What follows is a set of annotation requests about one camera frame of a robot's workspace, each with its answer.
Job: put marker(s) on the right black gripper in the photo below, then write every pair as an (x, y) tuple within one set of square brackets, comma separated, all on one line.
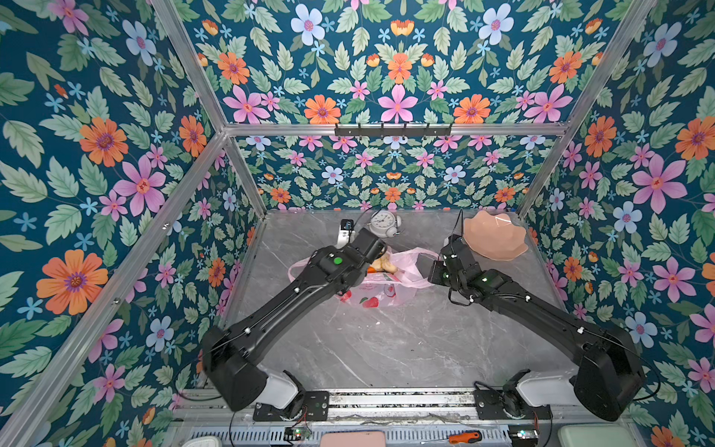
[(436, 267)]

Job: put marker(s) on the pink plastic bag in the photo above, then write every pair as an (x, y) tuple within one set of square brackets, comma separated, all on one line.
[(390, 290)]

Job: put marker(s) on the pink flower-shaped bowl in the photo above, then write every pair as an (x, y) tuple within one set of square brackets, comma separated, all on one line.
[(494, 236)]

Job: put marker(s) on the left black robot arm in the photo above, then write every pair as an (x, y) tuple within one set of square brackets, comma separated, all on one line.
[(232, 356)]

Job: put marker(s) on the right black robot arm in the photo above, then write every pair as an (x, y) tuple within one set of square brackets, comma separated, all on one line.
[(609, 370)]

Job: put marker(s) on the fake beige pear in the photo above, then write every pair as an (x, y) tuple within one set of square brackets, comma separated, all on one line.
[(383, 265)]

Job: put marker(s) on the white alarm clock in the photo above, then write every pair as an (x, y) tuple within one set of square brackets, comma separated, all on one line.
[(385, 224)]

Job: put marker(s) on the small circuit board right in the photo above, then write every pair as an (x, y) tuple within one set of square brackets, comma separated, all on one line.
[(523, 437)]

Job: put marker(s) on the small circuit board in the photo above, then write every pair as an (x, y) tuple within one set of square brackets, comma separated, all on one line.
[(297, 435), (523, 437)]

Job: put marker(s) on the pink box front edge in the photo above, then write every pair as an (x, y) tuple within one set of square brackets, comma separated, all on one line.
[(354, 439)]

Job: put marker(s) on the small circuit board left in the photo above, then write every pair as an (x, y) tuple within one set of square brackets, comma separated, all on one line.
[(297, 435)]

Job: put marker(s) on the pale green box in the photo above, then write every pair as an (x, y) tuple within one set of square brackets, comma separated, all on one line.
[(595, 436)]

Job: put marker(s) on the white object front left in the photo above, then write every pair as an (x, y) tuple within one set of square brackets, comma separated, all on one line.
[(204, 441)]

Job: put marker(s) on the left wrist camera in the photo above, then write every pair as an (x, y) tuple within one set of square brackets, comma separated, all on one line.
[(345, 233)]

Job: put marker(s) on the black hook rail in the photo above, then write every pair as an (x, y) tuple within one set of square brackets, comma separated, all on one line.
[(409, 130)]

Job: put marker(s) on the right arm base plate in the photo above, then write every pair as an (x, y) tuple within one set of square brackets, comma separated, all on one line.
[(494, 403)]

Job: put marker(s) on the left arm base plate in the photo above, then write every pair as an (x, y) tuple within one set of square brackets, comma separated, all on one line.
[(308, 405)]

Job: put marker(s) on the orange handled screwdriver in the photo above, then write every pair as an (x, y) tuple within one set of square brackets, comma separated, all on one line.
[(468, 437)]

